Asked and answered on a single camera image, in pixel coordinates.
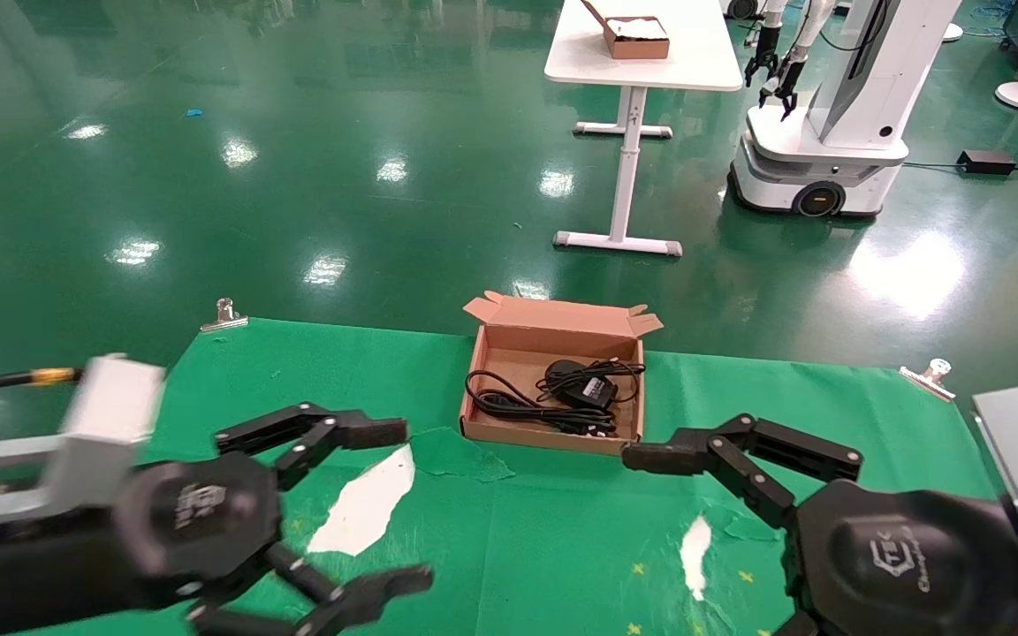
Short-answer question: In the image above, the open brown cardboard box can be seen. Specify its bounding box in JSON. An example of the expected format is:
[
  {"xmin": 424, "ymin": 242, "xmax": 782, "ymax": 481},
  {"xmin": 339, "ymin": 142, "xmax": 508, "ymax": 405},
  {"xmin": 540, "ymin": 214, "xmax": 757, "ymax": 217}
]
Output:
[{"xmin": 460, "ymin": 291, "xmax": 665, "ymax": 458}]

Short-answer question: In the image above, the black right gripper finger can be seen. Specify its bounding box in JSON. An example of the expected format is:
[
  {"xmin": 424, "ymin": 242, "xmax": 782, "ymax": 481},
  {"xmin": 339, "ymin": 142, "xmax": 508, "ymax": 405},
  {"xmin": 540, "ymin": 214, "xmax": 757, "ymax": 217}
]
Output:
[{"xmin": 621, "ymin": 413, "xmax": 864, "ymax": 532}]

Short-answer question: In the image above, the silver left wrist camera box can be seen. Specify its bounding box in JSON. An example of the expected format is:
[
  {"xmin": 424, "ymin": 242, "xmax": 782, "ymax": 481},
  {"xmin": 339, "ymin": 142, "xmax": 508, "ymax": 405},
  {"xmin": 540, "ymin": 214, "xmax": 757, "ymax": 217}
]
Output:
[{"xmin": 0, "ymin": 353, "xmax": 166, "ymax": 532}]

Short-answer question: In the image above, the white standing desk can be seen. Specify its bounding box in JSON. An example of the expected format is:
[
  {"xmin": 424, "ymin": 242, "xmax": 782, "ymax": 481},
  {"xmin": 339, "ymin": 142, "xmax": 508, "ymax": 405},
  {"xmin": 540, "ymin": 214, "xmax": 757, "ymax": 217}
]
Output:
[{"xmin": 544, "ymin": 0, "xmax": 745, "ymax": 258}]

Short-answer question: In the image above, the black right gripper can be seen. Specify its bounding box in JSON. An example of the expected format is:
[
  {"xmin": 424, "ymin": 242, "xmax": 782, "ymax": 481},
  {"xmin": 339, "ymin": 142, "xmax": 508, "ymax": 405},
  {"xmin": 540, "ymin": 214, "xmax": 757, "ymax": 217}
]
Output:
[{"xmin": 773, "ymin": 481, "xmax": 1018, "ymax": 636}]

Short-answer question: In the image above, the green table cloth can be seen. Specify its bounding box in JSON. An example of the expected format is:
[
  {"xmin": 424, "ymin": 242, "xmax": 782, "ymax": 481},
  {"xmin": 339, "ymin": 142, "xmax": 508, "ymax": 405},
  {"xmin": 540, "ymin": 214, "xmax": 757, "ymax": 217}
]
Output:
[{"xmin": 10, "ymin": 316, "xmax": 1018, "ymax": 636}]

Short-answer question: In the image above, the thick black power cable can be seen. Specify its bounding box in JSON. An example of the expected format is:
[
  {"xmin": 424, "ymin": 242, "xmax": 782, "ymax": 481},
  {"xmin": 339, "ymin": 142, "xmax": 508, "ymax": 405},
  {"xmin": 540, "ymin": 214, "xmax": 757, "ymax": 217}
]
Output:
[{"xmin": 464, "ymin": 368, "xmax": 619, "ymax": 436}]

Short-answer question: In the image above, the silver metal table clamp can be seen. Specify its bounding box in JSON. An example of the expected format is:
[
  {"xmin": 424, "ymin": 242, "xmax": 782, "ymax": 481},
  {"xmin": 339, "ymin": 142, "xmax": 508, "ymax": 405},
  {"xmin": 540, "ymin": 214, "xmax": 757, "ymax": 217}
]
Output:
[
  {"xmin": 899, "ymin": 358, "xmax": 957, "ymax": 403},
  {"xmin": 201, "ymin": 299, "xmax": 250, "ymax": 334}
]

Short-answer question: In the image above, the white wheeled background robot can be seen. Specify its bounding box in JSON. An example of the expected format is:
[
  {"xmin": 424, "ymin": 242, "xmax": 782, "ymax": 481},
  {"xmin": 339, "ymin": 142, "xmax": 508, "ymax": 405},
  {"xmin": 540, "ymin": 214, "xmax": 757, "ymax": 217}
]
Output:
[{"xmin": 728, "ymin": 0, "xmax": 966, "ymax": 220}]

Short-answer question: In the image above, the small filled cardboard box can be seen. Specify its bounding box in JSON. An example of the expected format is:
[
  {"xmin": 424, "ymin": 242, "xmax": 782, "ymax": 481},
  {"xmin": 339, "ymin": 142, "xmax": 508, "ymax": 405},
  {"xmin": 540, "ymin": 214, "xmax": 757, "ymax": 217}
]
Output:
[{"xmin": 581, "ymin": 0, "xmax": 671, "ymax": 61}]

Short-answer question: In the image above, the black power adapter brick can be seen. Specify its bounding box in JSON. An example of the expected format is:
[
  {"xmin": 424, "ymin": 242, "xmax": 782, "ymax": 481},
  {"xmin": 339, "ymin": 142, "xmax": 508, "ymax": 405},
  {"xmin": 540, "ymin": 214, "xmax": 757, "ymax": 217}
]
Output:
[{"xmin": 957, "ymin": 150, "xmax": 1018, "ymax": 176}]

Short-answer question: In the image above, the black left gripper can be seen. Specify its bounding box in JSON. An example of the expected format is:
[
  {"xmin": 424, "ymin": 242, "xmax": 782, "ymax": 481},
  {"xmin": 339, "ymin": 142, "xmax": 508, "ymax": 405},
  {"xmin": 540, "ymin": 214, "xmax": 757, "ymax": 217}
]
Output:
[{"xmin": 0, "ymin": 402, "xmax": 436, "ymax": 636}]

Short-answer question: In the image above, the background robot black gripper arm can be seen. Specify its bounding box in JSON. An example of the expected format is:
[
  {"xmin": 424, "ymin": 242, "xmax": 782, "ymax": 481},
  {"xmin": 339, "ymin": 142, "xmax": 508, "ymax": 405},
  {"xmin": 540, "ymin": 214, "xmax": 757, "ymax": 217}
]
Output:
[
  {"xmin": 744, "ymin": 0, "xmax": 786, "ymax": 88},
  {"xmin": 760, "ymin": 0, "xmax": 837, "ymax": 121}
]

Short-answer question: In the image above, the thin black USB cable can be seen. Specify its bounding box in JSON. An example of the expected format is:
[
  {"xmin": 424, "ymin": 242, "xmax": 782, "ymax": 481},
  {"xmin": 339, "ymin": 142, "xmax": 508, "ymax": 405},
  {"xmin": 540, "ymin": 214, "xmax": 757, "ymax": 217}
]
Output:
[{"xmin": 535, "ymin": 357, "xmax": 648, "ymax": 408}]

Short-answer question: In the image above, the black computer mouse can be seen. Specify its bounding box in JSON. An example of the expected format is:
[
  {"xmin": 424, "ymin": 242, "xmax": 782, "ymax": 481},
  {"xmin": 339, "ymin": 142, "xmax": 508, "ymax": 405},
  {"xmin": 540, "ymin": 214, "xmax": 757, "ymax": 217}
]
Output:
[{"xmin": 546, "ymin": 359, "xmax": 621, "ymax": 410}]

